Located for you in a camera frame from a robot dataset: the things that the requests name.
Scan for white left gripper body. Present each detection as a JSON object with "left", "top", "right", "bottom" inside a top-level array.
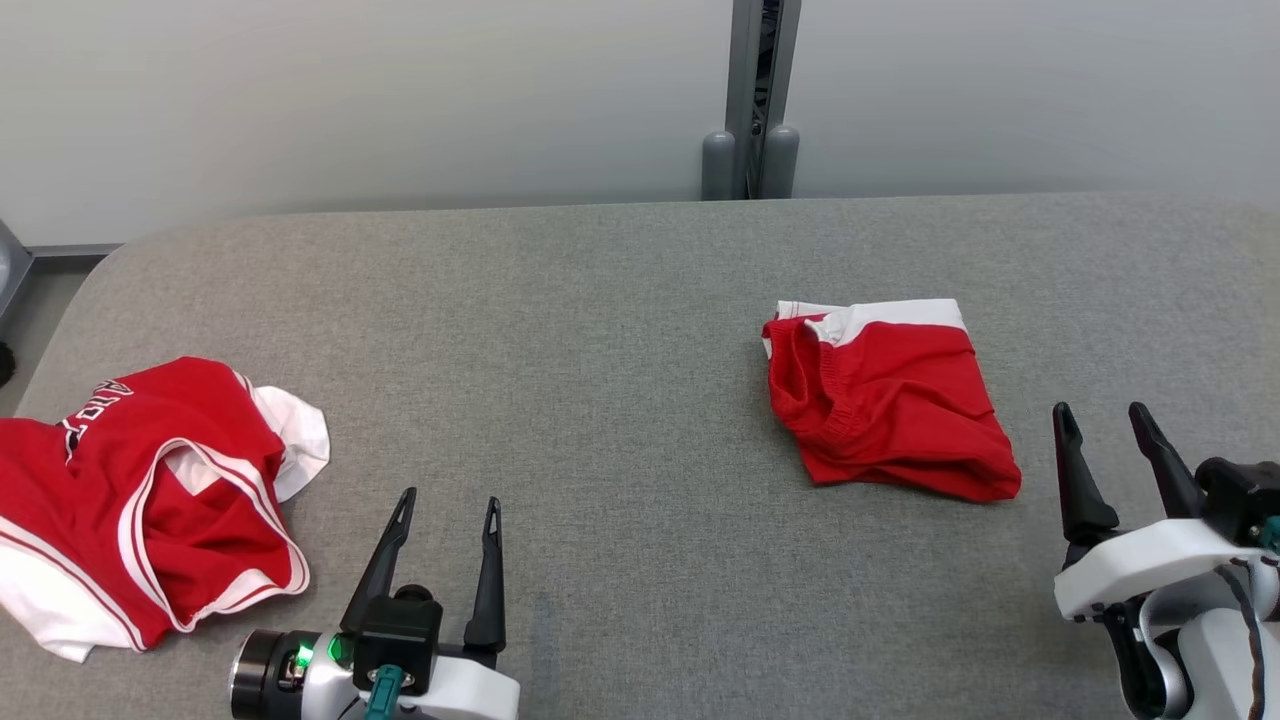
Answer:
[{"left": 329, "top": 647, "right": 522, "bottom": 720}]

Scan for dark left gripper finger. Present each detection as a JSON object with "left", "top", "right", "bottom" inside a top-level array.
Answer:
[
  {"left": 462, "top": 496, "right": 508, "bottom": 657},
  {"left": 339, "top": 487, "right": 418, "bottom": 635}
]

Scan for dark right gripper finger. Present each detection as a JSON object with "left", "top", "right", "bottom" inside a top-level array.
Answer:
[
  {"left": 1128, "top": 401, "right": 1207, "bottom": 522},
  {"left": 1051, "top": 401, "right": 1122, "bottom": 547}
]

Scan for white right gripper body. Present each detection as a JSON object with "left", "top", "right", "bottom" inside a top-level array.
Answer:
[{"left": 1054, "top": 517, "right": 1280, "bottom": 622}]

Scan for red basketball jersey white sleeves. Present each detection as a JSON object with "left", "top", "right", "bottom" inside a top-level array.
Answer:
[{"left": 0, "top": 356, "right": 332, "bottom": 665}]

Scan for red shorts white trim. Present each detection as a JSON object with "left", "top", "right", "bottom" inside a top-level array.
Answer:
[{"left": 761, "top": 297, "right": 1024, "bottom": 504}]

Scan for grey partition leg with caster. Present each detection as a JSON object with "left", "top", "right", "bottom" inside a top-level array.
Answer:
[{"left": 0, "top": 218, "right": 34, "bottom": 390}]

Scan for teal left camera connector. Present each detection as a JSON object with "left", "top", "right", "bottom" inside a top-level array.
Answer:
[{"left": 362, "top": 665, "right": 406, "bottom": 720}]

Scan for grey partition post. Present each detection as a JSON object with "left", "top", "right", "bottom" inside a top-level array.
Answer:
[{"left": 699, "top": 0, "right": 804, "bottom": 202}]

